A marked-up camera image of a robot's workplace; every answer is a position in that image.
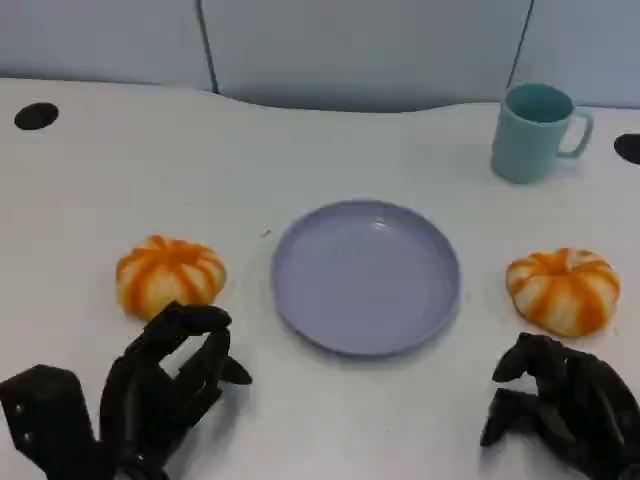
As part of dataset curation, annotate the orange white toy bread roll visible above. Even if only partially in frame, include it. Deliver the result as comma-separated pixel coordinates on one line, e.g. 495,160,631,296
115,234,229,321
505,248,622,338

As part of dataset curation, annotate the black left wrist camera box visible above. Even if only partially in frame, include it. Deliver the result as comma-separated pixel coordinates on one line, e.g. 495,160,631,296
0,364,101,480

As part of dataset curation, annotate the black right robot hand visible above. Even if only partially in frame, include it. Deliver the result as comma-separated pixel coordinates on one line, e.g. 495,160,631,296
479,332,640,480

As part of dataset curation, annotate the lilac plate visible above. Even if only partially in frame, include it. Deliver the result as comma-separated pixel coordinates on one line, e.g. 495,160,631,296
271,198,462,358

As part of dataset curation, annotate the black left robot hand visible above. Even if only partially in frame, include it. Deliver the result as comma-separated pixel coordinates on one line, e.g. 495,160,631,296
98,301,254,480

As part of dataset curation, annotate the pale green mug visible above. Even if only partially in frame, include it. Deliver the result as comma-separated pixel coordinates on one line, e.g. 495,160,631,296
490,82,595,185

